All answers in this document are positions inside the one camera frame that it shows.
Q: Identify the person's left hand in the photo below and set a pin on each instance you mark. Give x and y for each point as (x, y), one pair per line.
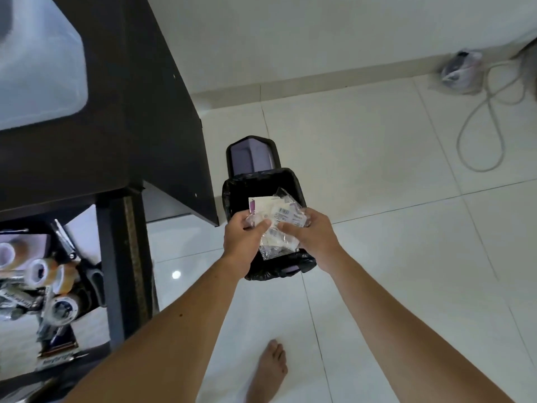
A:
(239, 241)

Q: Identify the person's right hand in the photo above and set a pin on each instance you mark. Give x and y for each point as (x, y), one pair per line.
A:
(316, 239)

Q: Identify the person's right thumb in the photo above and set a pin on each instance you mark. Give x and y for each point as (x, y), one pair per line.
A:
(289, 228)

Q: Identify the person's left thumb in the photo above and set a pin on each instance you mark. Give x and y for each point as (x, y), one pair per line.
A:
(261, 227)

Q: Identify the clear labelled plastic wrappers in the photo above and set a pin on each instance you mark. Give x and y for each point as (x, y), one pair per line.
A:
(280, 214)

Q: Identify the person's right forearm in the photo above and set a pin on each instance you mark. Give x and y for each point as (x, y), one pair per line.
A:
(402, 327)

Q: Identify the person's left forearm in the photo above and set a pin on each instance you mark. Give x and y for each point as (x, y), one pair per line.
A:
(168, 331)

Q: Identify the black trash bin with bag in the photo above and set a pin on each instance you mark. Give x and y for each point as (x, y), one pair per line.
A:
(235, 197)

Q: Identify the black trash bin lid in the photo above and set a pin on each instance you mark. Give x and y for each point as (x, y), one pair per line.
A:
(251, 157)

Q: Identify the person's bare foot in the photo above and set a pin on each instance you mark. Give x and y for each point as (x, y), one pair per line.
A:
(268, 373)

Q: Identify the dark wooden table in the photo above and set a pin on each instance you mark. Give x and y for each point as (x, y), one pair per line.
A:
(126, 121)

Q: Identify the silver metal tool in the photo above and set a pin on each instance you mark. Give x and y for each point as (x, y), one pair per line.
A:
(63, 239)

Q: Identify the brown tape roll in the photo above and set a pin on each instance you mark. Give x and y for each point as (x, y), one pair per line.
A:
(67, 279)

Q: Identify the printed tape roll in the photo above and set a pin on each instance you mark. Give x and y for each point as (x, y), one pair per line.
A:
(63, 308)

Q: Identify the clear tape roll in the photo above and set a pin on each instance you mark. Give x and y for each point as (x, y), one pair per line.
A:
(38, 271)
(6, 255)

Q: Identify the clear plastic bag with contents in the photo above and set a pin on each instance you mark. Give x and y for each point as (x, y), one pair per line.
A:
(460, 71)

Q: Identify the translucent white plastic container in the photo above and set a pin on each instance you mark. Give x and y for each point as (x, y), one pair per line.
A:
(33, 71)

